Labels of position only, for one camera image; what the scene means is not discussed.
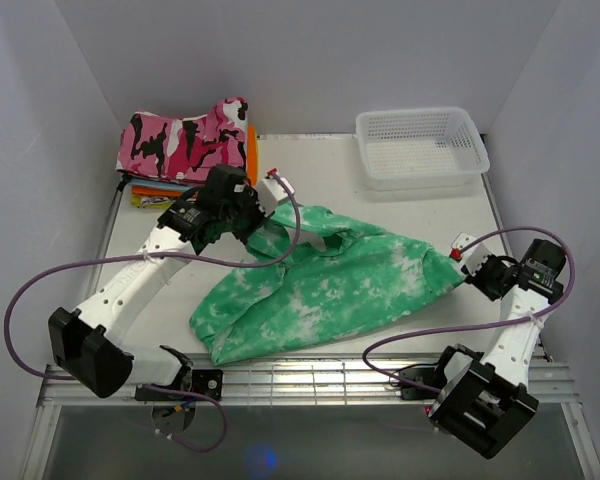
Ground white plastic basket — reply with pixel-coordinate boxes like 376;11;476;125
355;107;490;191

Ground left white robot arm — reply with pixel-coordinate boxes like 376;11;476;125
48;165;294;400

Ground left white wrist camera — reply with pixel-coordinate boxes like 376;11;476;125
255;169;295;217

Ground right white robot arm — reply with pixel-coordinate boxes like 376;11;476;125
396;234;567;459

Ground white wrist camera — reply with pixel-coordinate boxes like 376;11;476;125
255;169;295;217
450;232;492;277

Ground pink camouflage folded trousers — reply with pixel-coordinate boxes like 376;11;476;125
116;97;249;185

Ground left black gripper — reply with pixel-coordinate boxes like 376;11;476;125
221;185;275;246

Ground light blue folded trousers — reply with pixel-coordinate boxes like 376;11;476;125
129;177;195;191

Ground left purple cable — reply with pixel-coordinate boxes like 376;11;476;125
3;172;302;452

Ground yellow patterned folded trousers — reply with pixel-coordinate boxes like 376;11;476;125
130;194;176;210

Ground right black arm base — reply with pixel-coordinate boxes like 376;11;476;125
389;363;447;401

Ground aluminium frame rail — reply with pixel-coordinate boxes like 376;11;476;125
38;354;580;407

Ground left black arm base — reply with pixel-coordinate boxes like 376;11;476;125
134;369;224;402

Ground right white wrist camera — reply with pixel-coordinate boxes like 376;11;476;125
450;232;492;277

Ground purple cable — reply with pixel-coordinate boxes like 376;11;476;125
362;227;577;401
3;172;302;452

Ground orange folded trousers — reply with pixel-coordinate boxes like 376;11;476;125
128;125;259;198

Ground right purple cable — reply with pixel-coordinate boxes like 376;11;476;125
362;227;577;401

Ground green tie-dye trousers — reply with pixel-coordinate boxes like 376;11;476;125
189;204;464;365

